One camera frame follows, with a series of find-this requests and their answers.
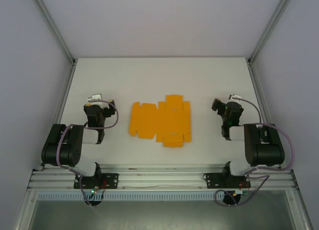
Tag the orange paper box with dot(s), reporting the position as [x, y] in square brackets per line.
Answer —
[159, 120]

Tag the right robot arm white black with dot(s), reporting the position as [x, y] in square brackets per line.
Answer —
[264, 152]

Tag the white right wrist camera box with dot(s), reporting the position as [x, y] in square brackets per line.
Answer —
[234, 96]

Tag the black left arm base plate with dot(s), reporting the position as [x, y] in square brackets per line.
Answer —
[109, 180]

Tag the aluminium mounting rail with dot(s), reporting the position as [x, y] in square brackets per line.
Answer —
[162, 175]

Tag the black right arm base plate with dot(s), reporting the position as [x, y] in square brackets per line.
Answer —
[214, 180]

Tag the aluminium table side rail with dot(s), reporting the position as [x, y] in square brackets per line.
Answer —
[65, 95]
[259, 95]

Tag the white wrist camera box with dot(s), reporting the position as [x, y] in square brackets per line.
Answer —
[234, 96]
[96, 97]

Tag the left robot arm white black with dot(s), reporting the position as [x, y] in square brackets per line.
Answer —
[64, 150]

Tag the aluminium frame post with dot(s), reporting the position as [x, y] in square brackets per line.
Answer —
[271, 28]
[54, 28]

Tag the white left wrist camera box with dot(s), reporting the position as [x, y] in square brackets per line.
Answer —
[96, 97]

